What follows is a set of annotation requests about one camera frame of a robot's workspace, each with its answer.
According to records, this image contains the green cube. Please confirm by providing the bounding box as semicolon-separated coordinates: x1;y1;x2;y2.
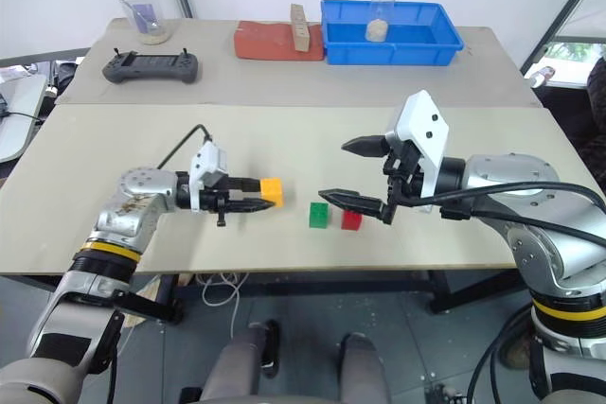
308;202;330;230

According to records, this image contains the person in dark clothes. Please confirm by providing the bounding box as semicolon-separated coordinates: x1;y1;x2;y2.
539;55;606;179

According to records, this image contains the grey handheld controller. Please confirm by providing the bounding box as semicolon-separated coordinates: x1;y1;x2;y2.
101;47;201;86

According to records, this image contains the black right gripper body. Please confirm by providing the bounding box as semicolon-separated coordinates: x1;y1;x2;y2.
378;137;426;226

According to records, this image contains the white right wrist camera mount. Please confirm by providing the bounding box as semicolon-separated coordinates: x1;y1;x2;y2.
384;89;451;200

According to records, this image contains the white cable under table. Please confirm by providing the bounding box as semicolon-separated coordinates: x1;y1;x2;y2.
202;272;250;340

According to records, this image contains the yellow cube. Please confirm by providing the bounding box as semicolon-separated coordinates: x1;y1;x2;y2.
259;177;287;209

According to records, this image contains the grey side table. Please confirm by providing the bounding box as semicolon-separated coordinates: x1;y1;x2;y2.
0;71;49;165

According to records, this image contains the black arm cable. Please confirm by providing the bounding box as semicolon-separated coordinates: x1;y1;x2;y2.
400;180;606;255
156;124;215;170

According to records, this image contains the wooden block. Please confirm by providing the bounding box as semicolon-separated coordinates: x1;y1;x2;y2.
289;2;312;53

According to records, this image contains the red cloth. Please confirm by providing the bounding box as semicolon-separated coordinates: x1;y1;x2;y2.
233;20;328;63

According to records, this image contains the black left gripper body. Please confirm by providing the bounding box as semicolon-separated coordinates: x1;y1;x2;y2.
198;176;237;228

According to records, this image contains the blue plastic bin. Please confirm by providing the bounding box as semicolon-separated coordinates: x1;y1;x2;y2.
319;0;467;66

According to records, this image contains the glass beaker with purple label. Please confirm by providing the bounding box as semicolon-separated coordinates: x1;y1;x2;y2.
119;0;171;46

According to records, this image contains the white shoe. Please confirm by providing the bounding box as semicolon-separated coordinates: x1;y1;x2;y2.
528;65;557;89

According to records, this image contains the red cube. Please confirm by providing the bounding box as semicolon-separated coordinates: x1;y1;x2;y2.
340;208;364;232

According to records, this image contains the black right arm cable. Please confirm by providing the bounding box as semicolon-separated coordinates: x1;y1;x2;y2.
400;180;606;255

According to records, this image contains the glass beaker with sand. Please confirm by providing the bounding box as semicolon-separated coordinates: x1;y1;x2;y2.
365;0;399;43

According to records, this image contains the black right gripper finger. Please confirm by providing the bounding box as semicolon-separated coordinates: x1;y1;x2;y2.
341;134;391;159
317;188;385;222

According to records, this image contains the black table frame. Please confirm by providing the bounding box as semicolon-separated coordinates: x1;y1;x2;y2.
159;269;526;325

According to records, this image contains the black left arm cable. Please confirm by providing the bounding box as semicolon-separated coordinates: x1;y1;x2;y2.
156;124;215;170

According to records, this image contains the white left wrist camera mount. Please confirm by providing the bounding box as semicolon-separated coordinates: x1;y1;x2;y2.
188;142;230;212

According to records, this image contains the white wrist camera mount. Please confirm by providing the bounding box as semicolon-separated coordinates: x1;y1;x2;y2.
384;89;451;200
188;142;230;212

